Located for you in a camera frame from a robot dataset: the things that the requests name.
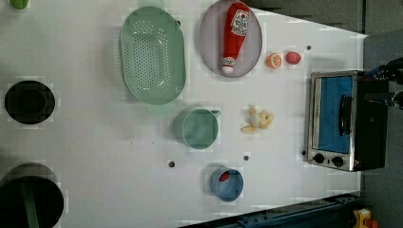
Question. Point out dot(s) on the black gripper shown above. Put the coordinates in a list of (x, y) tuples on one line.
[(391, 72)]

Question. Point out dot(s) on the peeled banana toy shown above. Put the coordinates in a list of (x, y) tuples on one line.
[(258, 120)]

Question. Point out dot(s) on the green mug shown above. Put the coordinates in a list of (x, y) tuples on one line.
[(197, 127)]

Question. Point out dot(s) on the silver black toaster oven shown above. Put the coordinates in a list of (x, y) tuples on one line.
[(345, 131)]

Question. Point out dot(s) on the red strawberry toy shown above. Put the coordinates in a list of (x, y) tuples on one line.
[(292, 58)]

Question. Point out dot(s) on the orange slice toy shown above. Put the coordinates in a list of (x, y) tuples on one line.
[(274, 61)]

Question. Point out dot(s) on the yellow red device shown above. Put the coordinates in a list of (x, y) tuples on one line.
[(364, 219)]

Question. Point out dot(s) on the red plush ketchup bottle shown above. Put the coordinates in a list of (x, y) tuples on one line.
[(235, 30)]

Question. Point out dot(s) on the grey round plate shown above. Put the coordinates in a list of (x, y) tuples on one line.
[(211, 40)]

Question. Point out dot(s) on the red toy in cup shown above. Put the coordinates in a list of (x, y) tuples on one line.
[(224, 176)]

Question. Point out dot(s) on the blue cup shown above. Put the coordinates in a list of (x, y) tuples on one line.
[(228, 190)]

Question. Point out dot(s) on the green perforated colander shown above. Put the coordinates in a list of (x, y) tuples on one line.
[(152, 53)]

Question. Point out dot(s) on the black round base upper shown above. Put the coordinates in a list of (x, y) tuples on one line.
[(29, 102)]

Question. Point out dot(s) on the black round base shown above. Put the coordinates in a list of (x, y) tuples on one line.
[(30, 197), (29, 102)]

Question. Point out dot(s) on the black round base lower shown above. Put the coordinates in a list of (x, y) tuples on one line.
[(30, 197)]

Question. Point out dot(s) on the green object at corner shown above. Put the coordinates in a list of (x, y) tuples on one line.
[(19, 4)]

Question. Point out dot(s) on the blue metal frame rail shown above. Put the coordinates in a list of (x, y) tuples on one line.
[(332, 212)]

